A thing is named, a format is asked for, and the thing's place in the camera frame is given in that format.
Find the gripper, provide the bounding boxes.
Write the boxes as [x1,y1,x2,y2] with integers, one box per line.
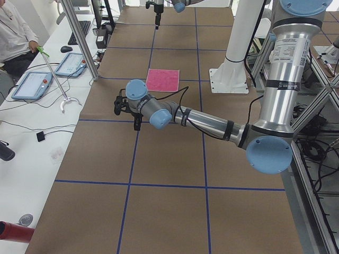
[154,0,164,30]
[131,109,143,131]

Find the pink towel with grey edge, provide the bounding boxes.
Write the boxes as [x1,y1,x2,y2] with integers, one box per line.
[146,69,180,92]

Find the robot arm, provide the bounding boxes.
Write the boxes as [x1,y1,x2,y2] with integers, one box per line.
[146,0,203,30]
[119,1,332,174]

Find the black power adapter box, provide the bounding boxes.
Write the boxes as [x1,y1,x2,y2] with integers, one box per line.
[96,29,108,49]

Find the reacher grabber stick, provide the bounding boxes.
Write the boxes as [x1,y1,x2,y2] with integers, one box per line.
[37,46,82,113]

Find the brown paper table mat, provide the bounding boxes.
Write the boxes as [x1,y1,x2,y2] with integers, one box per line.
[25,6,339,254]

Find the black keyboard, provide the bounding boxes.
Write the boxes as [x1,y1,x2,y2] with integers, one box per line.
[67,20,92,46]

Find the far teach pendant tablet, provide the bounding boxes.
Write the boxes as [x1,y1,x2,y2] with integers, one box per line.
[55,52,87,78]

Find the teach pendant tablet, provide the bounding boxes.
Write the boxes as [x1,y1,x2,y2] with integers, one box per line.
[11,71,52,100]
[55,52,87,78]

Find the small black square puck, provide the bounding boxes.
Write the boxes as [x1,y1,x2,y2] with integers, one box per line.
[36,131,45,142]

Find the black computer mouse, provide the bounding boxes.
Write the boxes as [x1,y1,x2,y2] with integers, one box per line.
[60,46,73,53]

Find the near teach pendant tablet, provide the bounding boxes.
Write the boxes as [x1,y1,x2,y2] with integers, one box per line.
[11,71,52,100]

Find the seated person in white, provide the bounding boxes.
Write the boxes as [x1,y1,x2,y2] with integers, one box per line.
[1,1,39,77]

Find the round metal table grommet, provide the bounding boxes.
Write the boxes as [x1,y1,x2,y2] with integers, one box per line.
[18,213,33,227]

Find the red cylinder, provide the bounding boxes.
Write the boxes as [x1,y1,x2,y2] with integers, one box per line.
[1,221,34,243]

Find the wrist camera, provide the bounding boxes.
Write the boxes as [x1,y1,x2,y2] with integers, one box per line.
[114,95,129,116]

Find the aluminium profile post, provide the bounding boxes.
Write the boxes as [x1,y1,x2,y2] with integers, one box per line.
[60,0,99,81]

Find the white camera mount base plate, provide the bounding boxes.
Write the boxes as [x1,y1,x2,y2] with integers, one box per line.
[209,68,249,94]

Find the aluminium frame rack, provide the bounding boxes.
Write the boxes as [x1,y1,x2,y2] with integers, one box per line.
[252,40,338,253]

